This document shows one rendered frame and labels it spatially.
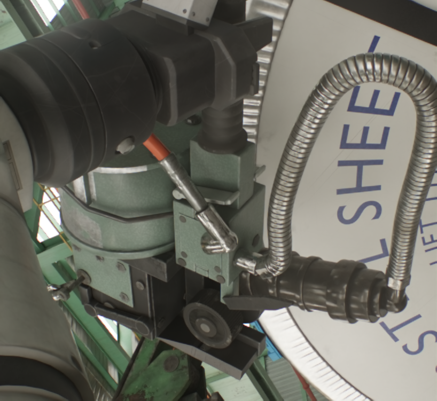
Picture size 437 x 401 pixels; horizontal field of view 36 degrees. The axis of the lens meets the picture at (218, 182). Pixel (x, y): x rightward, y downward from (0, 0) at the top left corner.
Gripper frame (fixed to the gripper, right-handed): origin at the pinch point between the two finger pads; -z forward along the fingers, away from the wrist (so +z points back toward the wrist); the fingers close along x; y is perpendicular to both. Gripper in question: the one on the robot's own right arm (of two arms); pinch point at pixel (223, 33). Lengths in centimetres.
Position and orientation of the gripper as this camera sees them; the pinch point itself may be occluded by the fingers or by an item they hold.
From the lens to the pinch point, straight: 51.8
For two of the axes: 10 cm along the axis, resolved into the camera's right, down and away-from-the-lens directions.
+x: -7.4, -4.0, 5.4
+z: -6.7, 4.4, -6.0
